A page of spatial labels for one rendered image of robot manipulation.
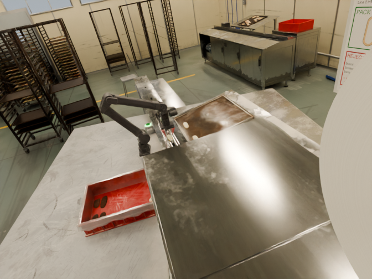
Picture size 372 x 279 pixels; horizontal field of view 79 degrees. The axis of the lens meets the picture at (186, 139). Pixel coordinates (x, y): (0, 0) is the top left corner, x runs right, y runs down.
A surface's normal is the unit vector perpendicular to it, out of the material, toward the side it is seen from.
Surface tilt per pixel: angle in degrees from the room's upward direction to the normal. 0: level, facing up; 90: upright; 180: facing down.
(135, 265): 0
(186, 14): 90
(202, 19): 90
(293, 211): 0
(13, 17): 90
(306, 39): 90
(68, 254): 0
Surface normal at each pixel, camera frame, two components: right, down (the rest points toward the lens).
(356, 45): -0.91, 0.34
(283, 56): 0.29, 0.48
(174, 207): -0.17, -0.82
